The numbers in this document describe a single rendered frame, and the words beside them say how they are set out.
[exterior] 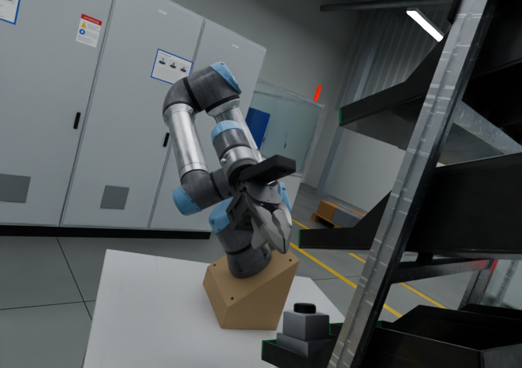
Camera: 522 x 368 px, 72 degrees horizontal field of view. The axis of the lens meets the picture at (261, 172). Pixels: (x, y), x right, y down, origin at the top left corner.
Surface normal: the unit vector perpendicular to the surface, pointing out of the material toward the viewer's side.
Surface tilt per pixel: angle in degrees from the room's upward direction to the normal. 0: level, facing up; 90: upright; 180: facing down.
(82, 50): 90
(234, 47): 90
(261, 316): 90
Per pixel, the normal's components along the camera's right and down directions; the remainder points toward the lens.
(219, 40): 0.61, 0.29
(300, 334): -0.81, -0.18
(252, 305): 0.37, 0.24
